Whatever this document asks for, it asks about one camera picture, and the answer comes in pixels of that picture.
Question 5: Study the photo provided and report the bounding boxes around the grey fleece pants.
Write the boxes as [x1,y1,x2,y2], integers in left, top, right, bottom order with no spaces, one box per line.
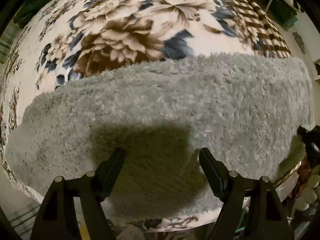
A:
[5,54,315,220]

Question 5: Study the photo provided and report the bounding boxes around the beige fleece robe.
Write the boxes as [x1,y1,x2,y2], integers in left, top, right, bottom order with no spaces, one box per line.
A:
[291,165,319,217]

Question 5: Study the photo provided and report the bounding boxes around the white cabinet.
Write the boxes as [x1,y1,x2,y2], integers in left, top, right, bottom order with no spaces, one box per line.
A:
[288,12,319,82]

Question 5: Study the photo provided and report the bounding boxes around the chair with piled clothes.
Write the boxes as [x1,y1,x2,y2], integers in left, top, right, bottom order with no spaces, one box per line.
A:
[265,0,304,29]

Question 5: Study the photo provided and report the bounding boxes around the floral bed blanket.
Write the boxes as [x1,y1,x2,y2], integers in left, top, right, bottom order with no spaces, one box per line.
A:
[0,0,293,231]

